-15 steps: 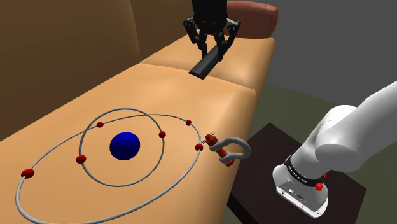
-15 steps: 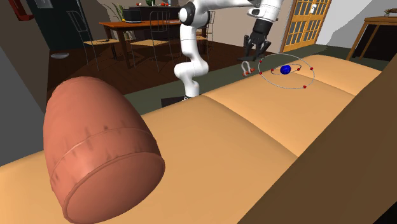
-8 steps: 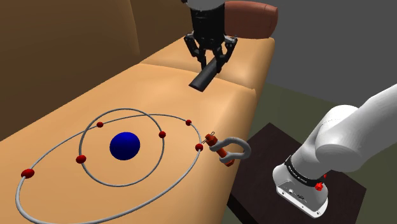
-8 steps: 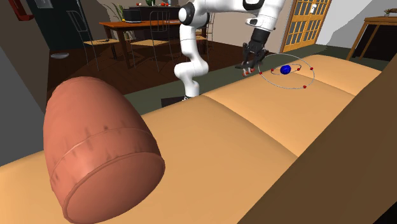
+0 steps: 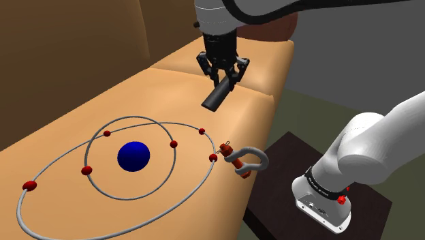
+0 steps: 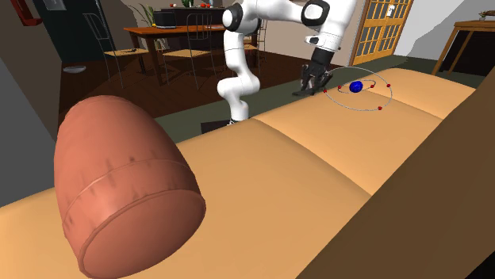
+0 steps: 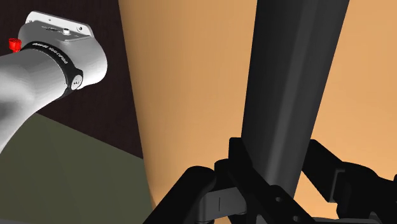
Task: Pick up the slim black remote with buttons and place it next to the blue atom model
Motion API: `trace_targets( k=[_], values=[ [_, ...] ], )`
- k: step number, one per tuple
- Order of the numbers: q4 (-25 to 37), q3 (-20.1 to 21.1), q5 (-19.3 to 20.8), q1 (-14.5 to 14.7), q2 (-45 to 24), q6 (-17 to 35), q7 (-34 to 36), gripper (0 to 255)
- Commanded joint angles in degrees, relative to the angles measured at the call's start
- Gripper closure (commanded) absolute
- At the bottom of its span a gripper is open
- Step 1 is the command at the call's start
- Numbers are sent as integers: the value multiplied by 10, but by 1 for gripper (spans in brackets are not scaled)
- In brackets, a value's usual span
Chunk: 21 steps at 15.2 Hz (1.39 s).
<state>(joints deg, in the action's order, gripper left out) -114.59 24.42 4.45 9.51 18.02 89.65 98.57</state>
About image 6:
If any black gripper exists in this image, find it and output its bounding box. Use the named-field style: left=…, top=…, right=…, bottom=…
left=292, top=48, right=335, bottom=97

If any yellow glazed double door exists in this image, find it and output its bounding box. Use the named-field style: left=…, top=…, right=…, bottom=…
left=349, top=0, right=415, bottom=67

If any tan sofa with brown back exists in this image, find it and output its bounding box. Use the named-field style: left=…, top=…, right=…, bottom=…
left=0, top=53, right=495, bottom=279

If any dark robot stand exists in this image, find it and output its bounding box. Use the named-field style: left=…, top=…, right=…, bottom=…
left=200, top=119, right=234, bottom=135

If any dark sideboard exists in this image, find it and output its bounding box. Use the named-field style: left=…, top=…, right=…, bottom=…
left=159, top=0, right=230, bottom=29

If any brown wooden dining table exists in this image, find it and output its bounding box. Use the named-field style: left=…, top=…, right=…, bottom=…
left=123, top=10, right=233, bottom=87

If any light wooden side table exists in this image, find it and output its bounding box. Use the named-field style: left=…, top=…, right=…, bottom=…
left=430, top=10, right=495, bottom=77

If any green house plant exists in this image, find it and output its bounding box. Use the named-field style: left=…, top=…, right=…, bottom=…
left=129, top=2, right=156, bottom=28

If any reddish bolster cushion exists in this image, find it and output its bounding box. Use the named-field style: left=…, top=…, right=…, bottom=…
left=53, top=94, right=208, bottom=279

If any dark door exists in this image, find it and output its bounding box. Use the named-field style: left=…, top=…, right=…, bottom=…
left=32, top=0, right=117, bottom=64

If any blue ball wire atom model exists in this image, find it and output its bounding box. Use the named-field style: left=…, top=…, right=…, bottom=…
left=323, top=66, right=393, bottom=113

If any wire chair with woven seat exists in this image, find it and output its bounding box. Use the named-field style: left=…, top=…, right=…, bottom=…
left=242, top=18, right=270, bottom=75
left=82, top=13, right=150, bottom=89
left=162, top=13, right=218, bottom=90

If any red wall fixture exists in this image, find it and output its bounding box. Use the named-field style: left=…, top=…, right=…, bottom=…
left=10, top=0, right=43, bottom=27

